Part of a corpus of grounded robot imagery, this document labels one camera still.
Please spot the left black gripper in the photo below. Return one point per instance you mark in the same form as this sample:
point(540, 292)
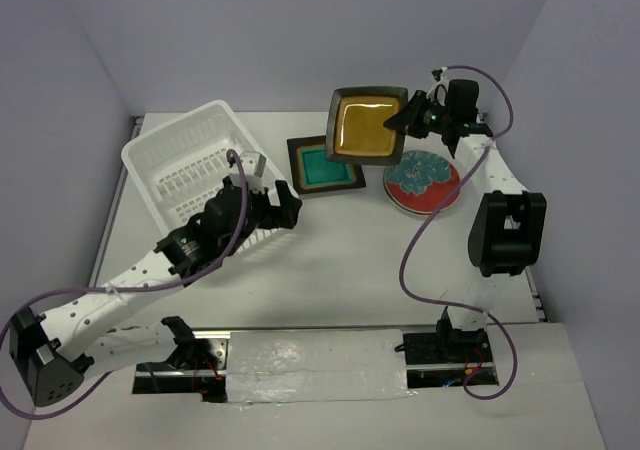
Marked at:
point(283, 216)

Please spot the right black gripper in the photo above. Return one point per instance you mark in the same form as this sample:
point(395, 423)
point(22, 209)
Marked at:
point(407, 120)

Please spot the black square plate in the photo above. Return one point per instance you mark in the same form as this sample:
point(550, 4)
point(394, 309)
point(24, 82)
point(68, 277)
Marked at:
point(355, 131)
point(313, 173)

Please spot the large red teal floral plate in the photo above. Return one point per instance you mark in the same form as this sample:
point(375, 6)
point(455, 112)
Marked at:
point(420, 181)

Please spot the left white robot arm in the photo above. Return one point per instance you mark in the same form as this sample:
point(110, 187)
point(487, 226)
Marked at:
point(57, 350)

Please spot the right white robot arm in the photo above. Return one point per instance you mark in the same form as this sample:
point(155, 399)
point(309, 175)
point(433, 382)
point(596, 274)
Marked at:
point(506, 233)

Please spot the white plastic dish rack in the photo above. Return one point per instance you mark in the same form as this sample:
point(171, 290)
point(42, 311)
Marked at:
point(180, 164)

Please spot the white foam front board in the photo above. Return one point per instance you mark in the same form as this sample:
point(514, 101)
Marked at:
point(547, 407)

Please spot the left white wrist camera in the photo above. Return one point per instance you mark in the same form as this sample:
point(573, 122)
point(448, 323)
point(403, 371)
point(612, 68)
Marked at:
point(253, 165)

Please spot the metal base rail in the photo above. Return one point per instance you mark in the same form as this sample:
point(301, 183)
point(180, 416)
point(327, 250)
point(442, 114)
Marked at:
point(315, 366)

